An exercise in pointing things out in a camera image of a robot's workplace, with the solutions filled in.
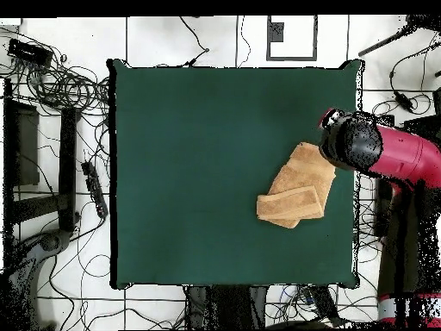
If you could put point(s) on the tan terry towel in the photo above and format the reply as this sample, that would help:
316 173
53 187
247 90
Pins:
299 193

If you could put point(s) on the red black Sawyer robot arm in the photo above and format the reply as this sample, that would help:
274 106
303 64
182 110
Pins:
403 155

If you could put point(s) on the black network switch box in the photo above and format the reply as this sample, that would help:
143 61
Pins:
29 52

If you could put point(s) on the black metal frame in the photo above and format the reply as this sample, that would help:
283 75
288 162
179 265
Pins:
67 165

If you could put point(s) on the dark green table cloth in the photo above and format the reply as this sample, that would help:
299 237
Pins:
172 138

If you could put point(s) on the black robot pedestal stand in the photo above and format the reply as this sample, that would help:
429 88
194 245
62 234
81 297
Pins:
224 307

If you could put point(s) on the black tripod pole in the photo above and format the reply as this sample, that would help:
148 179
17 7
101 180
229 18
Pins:
386 42

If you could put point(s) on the black power adapter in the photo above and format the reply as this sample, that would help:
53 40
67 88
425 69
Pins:
403 101

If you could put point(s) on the dark tripod base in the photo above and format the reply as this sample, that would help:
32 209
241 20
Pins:
50 243

